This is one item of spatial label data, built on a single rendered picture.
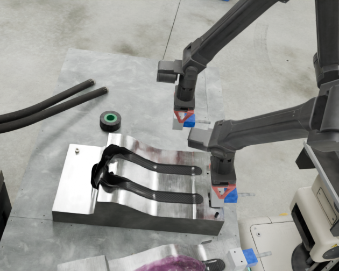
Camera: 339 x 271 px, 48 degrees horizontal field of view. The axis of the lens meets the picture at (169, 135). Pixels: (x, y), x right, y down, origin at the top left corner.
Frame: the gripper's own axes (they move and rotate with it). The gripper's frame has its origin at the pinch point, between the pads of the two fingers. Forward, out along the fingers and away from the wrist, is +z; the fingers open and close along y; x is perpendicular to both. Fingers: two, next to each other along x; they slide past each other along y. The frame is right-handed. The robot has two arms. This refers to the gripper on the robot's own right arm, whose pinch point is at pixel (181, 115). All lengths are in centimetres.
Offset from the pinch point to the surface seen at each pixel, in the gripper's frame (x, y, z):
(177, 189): -0.1, 26.3, 6.4
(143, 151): -11.8, 14.3, 4.0
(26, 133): -86, -68, 92
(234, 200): 16.2, 31.1, 2.6
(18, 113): -55, 2, 4
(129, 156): -16.0, 17.8, 2.7
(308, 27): 143, -256, 101
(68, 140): -38.9, 3.7, 13.6
